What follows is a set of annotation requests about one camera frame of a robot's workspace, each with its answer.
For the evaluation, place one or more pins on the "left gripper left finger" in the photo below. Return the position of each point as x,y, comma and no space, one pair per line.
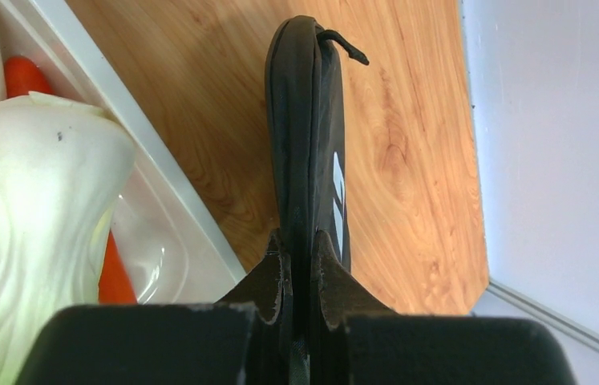
239,339

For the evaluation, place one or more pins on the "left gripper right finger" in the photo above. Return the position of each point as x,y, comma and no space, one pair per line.
356,339

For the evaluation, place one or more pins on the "black racket bag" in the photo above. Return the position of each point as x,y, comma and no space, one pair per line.
305,112

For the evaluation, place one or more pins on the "green bok choy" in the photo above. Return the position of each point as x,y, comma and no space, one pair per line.
63,165

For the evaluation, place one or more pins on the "orange carrot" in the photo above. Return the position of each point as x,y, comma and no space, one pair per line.
115,287

